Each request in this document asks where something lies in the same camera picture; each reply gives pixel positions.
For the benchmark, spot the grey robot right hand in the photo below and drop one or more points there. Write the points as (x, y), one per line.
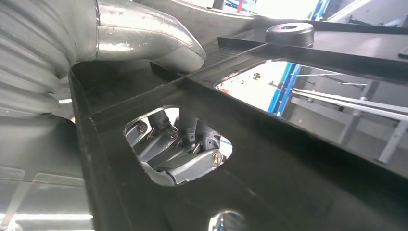
(143, 32)

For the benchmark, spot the blue metal frame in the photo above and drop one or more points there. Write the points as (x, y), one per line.
(283, 92)

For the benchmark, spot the stainless steel workbench table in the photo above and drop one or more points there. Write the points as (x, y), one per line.
(38, 153)
(366, 106)

